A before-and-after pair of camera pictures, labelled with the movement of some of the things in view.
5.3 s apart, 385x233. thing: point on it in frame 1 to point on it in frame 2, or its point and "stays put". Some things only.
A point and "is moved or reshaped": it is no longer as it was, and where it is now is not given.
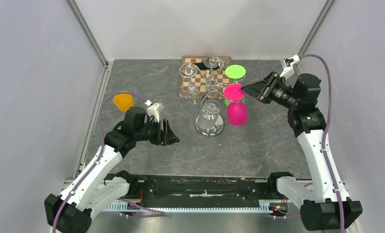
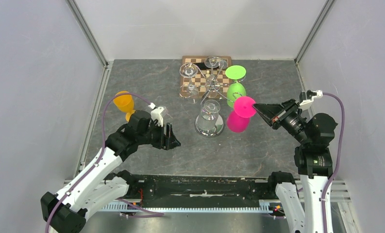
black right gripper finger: x=262 y=85 to x=271 y=109
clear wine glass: x=189 y=70 stays put
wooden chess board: x=204 y=77 stays put
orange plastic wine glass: x=124 y=101 stays put
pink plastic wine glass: x=237 y=109 is moved or reshaped
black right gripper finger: x=258 y=90 to x=271 y=117
